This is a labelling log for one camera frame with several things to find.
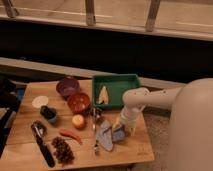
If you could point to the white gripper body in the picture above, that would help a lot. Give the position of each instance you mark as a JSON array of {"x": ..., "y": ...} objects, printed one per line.
[{"x": 128, "y": 117}]

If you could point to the blue sponge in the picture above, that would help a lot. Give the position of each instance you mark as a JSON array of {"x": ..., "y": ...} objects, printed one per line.
[{"x": 118, "y": 134}]

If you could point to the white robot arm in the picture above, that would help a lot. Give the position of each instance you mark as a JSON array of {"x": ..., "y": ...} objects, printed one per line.
[{"x": 190, "y": 146}]

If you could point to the red bowl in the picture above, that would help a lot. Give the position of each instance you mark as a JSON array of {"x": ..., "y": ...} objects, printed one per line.
[{"x": 79, "y": 103}]

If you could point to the purple bowl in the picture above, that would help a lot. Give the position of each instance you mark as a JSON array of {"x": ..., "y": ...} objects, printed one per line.
[{"x": 67, "y": 86}]

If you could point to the grey blue cloth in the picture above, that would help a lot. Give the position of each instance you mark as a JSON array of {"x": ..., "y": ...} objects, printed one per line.
[{"x": 104, "y": 135}]

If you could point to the yellow banana piece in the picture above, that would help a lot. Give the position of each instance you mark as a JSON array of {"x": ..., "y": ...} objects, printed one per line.
[{"x": 103, "y": 96}]

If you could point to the metal spoon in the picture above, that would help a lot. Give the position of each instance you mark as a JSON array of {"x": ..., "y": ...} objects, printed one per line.
[{"x": 96, "y": 114}]

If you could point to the green plastic tray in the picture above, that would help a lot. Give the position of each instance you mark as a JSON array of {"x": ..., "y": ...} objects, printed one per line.
[{"x": 116, "y": 85}]

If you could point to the yellow apple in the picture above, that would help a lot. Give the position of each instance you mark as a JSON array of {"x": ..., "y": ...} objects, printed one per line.
[{"x": 78, "y": 121}]

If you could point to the red chili pepper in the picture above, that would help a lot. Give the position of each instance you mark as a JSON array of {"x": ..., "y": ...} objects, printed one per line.
[{"x": 70, "y": 134}]

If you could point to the wooden table board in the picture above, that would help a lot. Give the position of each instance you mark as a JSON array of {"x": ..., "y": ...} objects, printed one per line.
[{"x": 22, "y": 153}]

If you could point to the dark grape bunch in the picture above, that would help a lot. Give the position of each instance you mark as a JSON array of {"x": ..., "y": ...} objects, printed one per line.
[{"x": 63, "y": 152}]

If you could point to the blue cup with dark item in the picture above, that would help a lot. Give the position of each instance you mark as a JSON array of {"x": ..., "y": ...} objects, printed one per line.
[{"x": 49, "y": 114}]

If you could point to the white round lid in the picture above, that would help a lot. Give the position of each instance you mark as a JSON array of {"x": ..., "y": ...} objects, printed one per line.
[{"x": 40, "y": 101}]

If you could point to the black handled peeler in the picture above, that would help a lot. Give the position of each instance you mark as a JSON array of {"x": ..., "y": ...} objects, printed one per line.
[{"x": 39, "y": 130}]

